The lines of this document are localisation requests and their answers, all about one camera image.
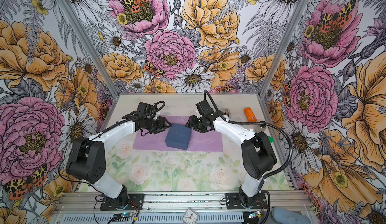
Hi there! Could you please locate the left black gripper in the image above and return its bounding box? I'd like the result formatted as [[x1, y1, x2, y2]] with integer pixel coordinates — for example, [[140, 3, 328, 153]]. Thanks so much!
[[141, 116, 172, 134]]

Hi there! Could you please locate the dark blue gift box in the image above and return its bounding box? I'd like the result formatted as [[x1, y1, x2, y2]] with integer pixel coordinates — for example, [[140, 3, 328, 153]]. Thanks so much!
[[165, 123, 192, 150]]

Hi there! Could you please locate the purple wrapping paper sheet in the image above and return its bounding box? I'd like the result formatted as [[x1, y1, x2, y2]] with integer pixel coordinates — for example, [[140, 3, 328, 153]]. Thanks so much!
[[133, 116, 223, 152]]

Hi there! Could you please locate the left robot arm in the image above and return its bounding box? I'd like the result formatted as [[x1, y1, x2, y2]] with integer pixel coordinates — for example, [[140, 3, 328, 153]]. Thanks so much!
[[66, 116, 172, 210]]

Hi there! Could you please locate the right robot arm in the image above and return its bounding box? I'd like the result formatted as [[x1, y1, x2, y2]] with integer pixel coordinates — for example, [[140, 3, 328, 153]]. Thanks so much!
[[186, 115, 281, 209]]

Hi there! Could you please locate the orange bottle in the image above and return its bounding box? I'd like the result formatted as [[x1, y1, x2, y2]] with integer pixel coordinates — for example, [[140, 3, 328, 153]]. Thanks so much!
[[244, 107, 257, 122]]

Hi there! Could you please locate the clear bottle black cap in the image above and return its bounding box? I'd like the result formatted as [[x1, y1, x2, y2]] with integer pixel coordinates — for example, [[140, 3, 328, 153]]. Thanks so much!
[[259, 121, 266, 128]]

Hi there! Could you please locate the small white clock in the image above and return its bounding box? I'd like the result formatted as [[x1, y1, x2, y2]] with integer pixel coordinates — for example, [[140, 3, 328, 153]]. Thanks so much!
[[182, 209, 199, 224]]

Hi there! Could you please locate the blue grey cloth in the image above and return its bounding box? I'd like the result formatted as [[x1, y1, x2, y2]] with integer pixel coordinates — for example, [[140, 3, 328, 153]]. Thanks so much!
[[272, 207, 311, 224]]

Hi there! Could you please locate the right black corrugated cable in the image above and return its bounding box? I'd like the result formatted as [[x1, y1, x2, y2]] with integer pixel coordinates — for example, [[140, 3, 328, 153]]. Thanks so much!
[[203, 90, 294, 224]]

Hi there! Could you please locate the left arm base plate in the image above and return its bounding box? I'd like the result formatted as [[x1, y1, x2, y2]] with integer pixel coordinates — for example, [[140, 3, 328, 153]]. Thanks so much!
[[100, 193, 145, 211]]

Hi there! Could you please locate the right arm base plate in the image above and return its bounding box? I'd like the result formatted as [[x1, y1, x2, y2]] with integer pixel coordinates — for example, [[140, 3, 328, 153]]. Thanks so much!
[[225, 192, 268, 210]]

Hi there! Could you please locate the left black cable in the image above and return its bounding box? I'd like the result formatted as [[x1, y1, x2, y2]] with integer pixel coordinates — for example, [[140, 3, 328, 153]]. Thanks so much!
[[58, 101, 166, 188]]

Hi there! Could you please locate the aluminium front rail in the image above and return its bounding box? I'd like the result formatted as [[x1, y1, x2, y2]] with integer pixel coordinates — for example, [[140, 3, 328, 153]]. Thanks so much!
[[54, 190, 312, 214]]

